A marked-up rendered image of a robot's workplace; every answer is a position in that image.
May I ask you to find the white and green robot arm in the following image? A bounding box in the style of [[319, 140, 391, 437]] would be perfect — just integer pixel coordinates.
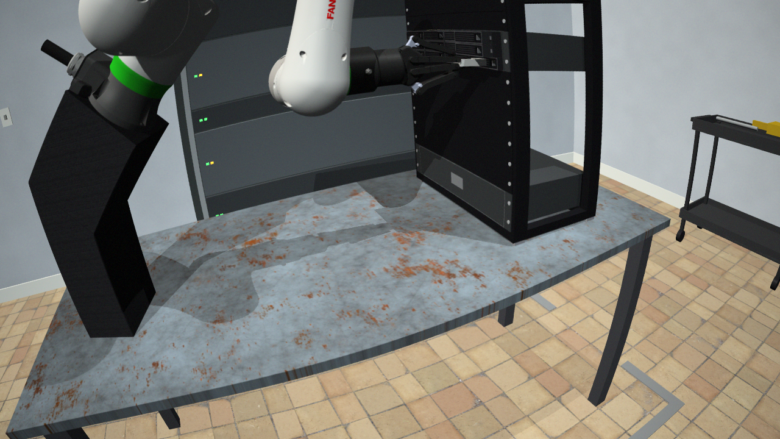
[[41, 0, 380, 132]]

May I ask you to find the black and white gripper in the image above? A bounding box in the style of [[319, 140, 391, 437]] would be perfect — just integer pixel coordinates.
[[374, 36, 487, 95]]

